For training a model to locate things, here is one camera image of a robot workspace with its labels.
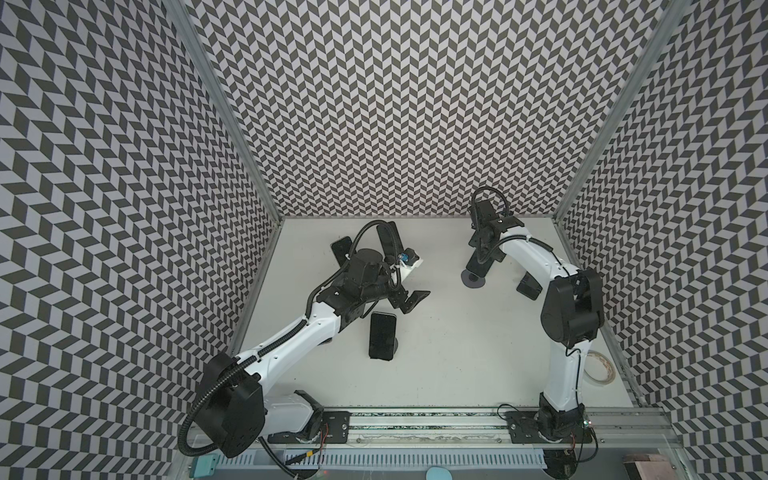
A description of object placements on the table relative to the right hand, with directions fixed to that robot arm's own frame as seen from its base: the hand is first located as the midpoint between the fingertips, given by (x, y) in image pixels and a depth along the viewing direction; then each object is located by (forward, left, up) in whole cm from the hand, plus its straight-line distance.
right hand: (486, 250), depth 95 cm
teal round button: (-56, +20, -10) cm, 60 cm away
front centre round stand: (-29, +30, -3) cm, 41 cm away
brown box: (-55, -26, -8) cm, 62 cm away
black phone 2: (-26, +33, -4) cm, 42 cm away
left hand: (-16, +23, +10) cm, 30 cm away
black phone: (+4, +31, +2) cm, 31 cm away
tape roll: (-33, -28, -13) cm, 45 cm away
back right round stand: (-4, +3, -11) cm, 12 cm away
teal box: (-54, +72, -6) cm, 90 cm away
